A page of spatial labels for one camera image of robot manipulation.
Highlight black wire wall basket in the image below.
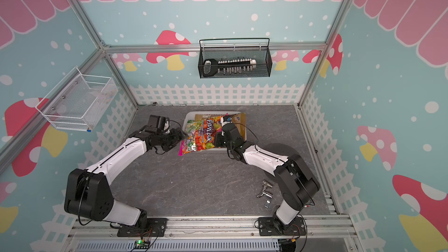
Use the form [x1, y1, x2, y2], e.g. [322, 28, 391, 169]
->
[198, 38, 273, 79]

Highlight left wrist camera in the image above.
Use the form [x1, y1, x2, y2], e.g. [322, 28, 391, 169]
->
[157, 116, 170, 133]

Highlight large gold red candy bag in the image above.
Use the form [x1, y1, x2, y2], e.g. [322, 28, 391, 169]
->
[194, 112, 247, 140]

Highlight silver metal clamp parts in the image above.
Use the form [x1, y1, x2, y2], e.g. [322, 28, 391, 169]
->
[257, 180, 273, 208]

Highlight pink fruit chewy candy bag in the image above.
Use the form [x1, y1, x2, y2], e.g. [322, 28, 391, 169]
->
[179, 116, 222, 156]

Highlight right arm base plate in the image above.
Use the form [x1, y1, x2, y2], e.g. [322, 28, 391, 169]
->
[254, 217, 307, 237]

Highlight small circuit board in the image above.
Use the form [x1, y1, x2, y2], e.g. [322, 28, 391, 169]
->
[133, 240, 151, 250]

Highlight black socket tool set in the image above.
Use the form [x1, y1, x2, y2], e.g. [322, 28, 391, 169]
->
[201, 59, 257, 77]

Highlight white plastic basket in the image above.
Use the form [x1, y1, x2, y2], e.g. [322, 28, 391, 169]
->
[183, 111, 236, 152]

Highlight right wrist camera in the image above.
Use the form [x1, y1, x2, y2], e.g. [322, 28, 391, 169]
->
[220, 115, 232, 126]

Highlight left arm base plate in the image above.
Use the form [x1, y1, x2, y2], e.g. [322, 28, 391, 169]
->
[117, 218, 168, 238]

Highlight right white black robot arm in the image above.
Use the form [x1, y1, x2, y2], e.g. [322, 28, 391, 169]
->
[222, 123, 321, 229]

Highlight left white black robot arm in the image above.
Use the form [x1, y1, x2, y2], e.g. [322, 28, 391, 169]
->
[64, 115, 187, 232]

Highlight white wire wall basket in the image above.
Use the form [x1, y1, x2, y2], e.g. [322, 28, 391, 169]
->
[35, 67, 119, 133]

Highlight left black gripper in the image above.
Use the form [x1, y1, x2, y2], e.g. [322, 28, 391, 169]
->
[157, 126, 189, 151]

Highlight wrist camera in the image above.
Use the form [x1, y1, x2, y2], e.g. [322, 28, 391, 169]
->
[157, 116, 170, 133]
[220, 115, 232, 126]

